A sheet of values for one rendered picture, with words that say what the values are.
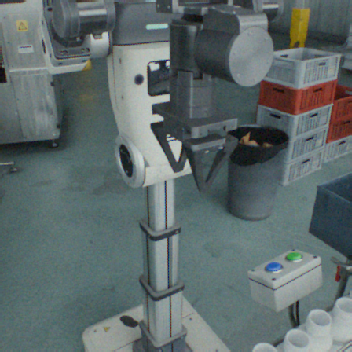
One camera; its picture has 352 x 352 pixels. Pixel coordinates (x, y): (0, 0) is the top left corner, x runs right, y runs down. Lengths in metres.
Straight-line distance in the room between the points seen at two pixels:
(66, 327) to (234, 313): 0.92
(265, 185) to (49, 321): 1.67
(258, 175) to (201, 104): 2.25
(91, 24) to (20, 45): 3.23
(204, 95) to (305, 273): 0.49
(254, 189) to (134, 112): 1.91
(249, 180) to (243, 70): 2.34
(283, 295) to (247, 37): 0.55
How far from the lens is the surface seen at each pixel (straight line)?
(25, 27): 3.94
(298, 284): 0.81
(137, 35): 0.96
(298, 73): 3.09
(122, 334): 1.77
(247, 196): 2.77
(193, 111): 0.44
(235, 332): 2.11
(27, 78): 4.03
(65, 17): 0.73
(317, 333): 0.66
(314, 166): 3.76
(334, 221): 1.49
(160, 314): 1.39
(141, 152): 0.97
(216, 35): 0.38
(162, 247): 1.20
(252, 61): 0.37
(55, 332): 2.18
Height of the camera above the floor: 1.63
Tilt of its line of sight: 28 degrees down
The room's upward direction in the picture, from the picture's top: straight up
